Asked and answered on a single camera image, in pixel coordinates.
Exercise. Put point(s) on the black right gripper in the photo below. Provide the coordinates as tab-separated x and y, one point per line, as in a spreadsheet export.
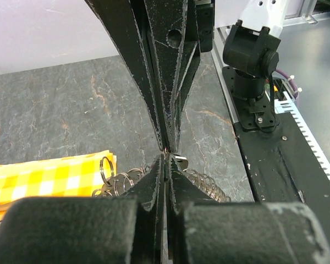
179	30

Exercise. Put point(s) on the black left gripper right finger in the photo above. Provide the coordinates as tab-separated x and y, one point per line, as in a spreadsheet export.
202	230

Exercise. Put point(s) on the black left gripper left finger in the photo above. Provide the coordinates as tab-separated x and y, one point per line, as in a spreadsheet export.
121	229

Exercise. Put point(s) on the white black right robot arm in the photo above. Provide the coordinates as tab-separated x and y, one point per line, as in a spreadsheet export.
252	43

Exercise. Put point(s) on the orange white checkered cloth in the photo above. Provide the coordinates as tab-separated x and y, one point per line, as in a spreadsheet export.
68	176

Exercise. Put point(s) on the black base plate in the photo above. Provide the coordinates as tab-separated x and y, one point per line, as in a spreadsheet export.
281	167

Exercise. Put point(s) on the grey slotted cable duct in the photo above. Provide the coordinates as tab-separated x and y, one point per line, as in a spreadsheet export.
288	105

